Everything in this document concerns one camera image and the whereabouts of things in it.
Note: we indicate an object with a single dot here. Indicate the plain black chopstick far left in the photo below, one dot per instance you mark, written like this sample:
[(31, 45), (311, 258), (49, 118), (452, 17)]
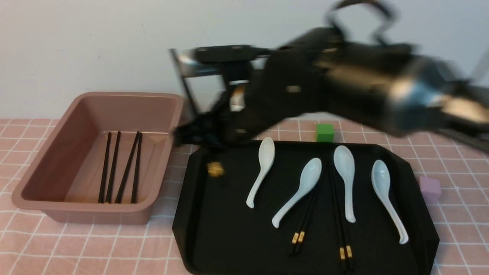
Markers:
[(101, 198)]

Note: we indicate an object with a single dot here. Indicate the brown plastic bin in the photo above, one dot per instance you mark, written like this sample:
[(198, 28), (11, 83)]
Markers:
[(63, 180)]

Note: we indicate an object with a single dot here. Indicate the pink foam cube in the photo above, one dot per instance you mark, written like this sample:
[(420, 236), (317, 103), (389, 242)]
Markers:
[(430, 189)]

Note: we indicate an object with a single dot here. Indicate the plain black chopstick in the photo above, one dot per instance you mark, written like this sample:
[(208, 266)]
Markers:
[(108, 197), (135, 186), (101, 198), (123, 183)]

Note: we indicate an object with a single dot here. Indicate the white ceramic spoon far right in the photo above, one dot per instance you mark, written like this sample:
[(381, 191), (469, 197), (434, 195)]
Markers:
[(380, 177)]

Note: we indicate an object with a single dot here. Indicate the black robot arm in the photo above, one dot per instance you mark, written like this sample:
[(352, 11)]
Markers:
[(385, 86)]

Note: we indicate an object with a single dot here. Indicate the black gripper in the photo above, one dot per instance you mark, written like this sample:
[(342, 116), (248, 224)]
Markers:
[(262, 87)]

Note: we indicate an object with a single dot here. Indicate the white ceramic spoon far left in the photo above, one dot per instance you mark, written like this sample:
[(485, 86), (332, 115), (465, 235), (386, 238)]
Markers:
[(266, 156)]

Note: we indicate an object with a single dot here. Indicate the green foam cube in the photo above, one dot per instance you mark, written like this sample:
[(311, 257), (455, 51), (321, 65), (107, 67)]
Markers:
[(325, 132)]

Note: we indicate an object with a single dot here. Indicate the white ceramic spoon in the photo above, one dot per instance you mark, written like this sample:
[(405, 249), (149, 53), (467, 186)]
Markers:
[(380, 177), (344, 163), (308, 179), (266, 156)]

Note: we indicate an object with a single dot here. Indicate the black plastic tray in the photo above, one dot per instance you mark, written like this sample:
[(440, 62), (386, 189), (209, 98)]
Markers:
[(218, 234)]

